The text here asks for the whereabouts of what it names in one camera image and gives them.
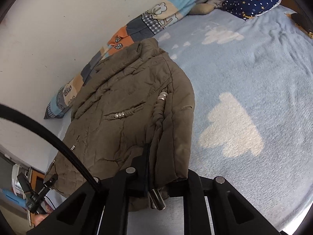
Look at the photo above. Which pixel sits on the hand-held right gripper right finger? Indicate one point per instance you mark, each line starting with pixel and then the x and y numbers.
pixel 194 186

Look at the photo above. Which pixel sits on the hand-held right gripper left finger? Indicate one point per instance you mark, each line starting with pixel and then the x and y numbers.
pixel 137 169

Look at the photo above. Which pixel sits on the brown quilted jacket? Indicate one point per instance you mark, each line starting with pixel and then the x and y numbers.
pixel 127 85

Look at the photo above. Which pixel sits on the light blue cloud-print blanket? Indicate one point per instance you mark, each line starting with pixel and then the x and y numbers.
pixel 244 66

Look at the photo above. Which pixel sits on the patchwork quilt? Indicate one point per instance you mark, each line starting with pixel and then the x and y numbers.
pixel 156 12

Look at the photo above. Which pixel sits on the grey pillow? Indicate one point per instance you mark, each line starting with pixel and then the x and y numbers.
pixel 201 8

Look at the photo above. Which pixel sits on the navy star-print pillow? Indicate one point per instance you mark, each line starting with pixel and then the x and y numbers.
pixel 251 1

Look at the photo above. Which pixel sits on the black cylindrical object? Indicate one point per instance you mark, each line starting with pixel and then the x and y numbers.
pixel 302 20

